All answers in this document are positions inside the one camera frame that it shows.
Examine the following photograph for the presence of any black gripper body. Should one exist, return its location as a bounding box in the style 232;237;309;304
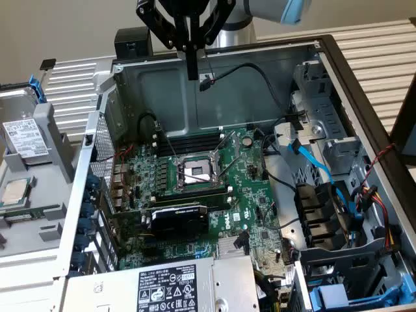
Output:
155;0;227;20

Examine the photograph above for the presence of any silver hard disk blue carrier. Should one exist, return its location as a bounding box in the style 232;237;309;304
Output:
0;74;55;165

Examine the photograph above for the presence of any blue SATA wire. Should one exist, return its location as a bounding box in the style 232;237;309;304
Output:
287;138;364;233

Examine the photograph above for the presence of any black box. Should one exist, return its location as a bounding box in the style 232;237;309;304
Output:
114;26;154;61

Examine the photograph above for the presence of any open PC case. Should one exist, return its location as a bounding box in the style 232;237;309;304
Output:
53;34;416;312

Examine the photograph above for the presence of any black RAM slot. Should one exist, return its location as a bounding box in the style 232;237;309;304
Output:
162;133;224;141
159;142;222;150
161;137;224;146

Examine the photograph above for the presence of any metal locking lever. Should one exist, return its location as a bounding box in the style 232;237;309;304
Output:
218;154;244;181
155;120;179;162

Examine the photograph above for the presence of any metal socket cover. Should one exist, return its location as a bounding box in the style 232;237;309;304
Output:
210;129;242;163

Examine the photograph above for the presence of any silver drive cage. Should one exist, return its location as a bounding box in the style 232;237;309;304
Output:
290;60;371;178

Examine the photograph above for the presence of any CPU socket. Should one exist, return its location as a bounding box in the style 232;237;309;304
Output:
174;152;227;192

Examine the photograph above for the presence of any grey parts rack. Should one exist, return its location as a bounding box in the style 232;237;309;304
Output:
0;101;86;259

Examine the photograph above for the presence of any green motherboard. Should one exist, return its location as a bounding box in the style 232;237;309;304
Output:
110;125;295;271

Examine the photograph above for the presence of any black fan shroud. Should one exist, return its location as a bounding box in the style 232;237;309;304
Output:
294;181;354;252

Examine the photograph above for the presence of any black graphics card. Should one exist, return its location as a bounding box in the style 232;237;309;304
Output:
109;204;211;241

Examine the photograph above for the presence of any dark brown panel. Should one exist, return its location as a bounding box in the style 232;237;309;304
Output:
389;71;416;157

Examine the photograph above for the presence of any silver heat sink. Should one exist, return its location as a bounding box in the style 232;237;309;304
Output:
216;237;251;259

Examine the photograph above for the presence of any silver CPU chip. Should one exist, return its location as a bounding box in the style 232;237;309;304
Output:
0;177;37;208

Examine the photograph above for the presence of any green RAM stick with label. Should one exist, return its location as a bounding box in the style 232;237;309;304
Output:
0;203;64;225

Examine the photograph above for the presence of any silver power supply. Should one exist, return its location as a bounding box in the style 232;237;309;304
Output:
63;255;261;312

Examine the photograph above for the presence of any black cable with plug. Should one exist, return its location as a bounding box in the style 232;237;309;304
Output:
198;62;308;131

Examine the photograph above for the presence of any black cable loop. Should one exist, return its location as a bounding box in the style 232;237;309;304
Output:
138;112;163;139

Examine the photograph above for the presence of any thin looped black wire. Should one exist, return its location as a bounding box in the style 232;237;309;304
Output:
261;201;278;232

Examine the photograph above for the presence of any black wire angled plug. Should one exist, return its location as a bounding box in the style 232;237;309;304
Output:
235;231;250;256

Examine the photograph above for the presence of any braided power cable bundle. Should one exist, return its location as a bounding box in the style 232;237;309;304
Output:
253;268;295;312

